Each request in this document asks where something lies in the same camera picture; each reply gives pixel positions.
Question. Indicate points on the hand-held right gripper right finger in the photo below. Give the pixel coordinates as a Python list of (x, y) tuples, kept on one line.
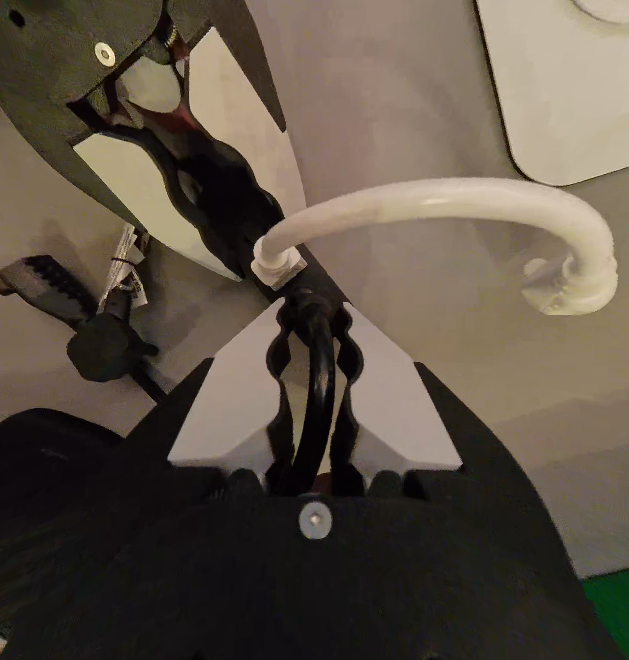
[(402, 417)]

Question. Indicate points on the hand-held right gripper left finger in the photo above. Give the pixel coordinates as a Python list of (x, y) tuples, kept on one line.
[(227, 417)]

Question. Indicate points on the black mesh pad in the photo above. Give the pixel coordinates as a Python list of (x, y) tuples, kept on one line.
[(46, 464)]

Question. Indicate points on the black flat strip plug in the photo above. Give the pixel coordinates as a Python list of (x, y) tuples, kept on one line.
[(103, 348)]

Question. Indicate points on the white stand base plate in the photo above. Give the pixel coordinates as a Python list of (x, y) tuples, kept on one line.
[(567, 93)]

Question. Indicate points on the white power plug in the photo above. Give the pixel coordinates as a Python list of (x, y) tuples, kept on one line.
[(278, 265)]

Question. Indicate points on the green plastic bin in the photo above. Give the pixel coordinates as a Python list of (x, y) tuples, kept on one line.
[(621, 608)]

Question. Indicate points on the black power strip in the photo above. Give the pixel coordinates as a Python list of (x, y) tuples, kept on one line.
[(319, 286)]

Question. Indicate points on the black power plug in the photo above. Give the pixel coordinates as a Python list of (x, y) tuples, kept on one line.
[(309, 309)]

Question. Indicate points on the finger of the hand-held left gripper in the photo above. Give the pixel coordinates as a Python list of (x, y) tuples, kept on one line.
[(237, 103), (129, 175)]

